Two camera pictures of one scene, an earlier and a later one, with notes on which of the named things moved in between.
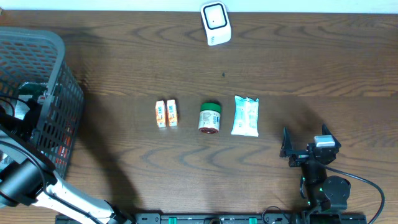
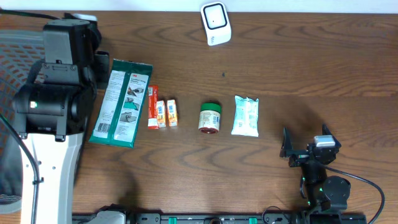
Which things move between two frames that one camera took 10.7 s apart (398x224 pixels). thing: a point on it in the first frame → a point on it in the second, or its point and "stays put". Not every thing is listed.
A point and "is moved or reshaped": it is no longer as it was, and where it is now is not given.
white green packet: [29, 90] is moved or reshaped
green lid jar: [209, 118] stays put
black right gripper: [299, 156] stays put
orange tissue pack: [160, 114] stays put
